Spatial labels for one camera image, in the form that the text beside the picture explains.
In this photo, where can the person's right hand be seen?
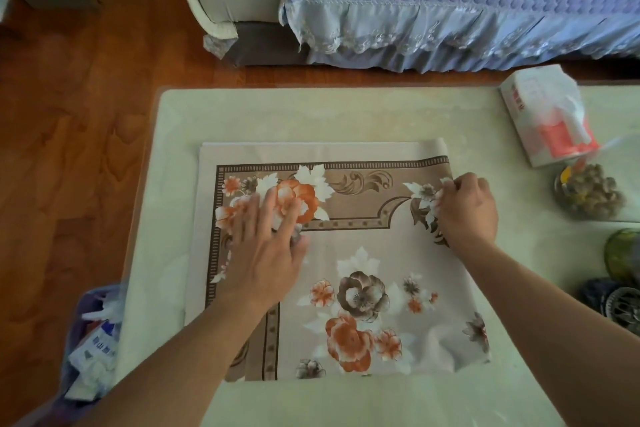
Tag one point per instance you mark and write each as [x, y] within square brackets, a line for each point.
[467, 214]

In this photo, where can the person's left hand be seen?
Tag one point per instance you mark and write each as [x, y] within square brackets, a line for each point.
[260, 266]

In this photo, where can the beige floral tablecloth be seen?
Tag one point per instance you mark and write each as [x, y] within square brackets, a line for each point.
[380, 251]

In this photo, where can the red lid glass jar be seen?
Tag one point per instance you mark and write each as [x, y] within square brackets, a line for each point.
[590, 191]

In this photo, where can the white red tissue pack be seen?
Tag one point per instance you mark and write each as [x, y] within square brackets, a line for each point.
[535, 106]

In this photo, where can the person's right forearm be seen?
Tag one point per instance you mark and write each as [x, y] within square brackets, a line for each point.
[550, 331]

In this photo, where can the person's left forearm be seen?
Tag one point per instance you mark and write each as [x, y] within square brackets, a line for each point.
[175, 371]

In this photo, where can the cream marble table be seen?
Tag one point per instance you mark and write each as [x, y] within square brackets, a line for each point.
[350, 111]

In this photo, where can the grey open canister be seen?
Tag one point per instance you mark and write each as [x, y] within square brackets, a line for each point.
[622, 256]

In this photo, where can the dark patterned canister lid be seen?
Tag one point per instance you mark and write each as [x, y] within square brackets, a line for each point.
[615, 306]

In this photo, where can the small bin with lavender bag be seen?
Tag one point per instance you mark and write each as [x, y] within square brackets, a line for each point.
[95, 351]

